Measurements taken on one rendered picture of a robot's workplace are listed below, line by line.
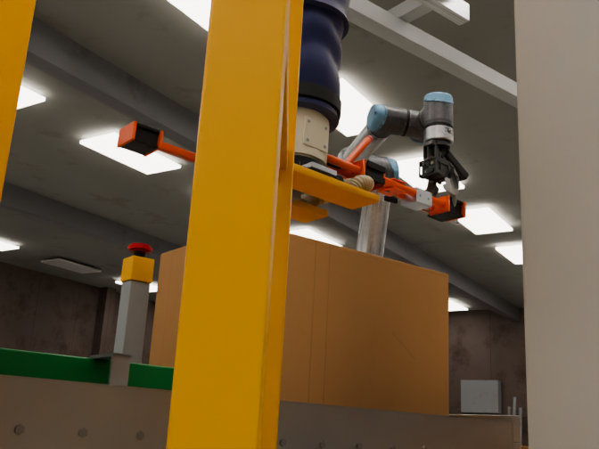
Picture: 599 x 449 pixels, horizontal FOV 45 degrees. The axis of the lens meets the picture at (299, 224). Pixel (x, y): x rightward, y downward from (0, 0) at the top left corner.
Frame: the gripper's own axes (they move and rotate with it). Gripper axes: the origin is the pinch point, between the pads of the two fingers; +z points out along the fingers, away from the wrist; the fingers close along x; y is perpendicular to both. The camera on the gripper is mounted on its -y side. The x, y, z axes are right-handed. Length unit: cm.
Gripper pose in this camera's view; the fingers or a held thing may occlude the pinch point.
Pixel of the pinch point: (443, 208)
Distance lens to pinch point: 225.7
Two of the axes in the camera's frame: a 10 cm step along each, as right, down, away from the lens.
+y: -7.8, -2.2, -5.9
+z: -0.5, 9.6, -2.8
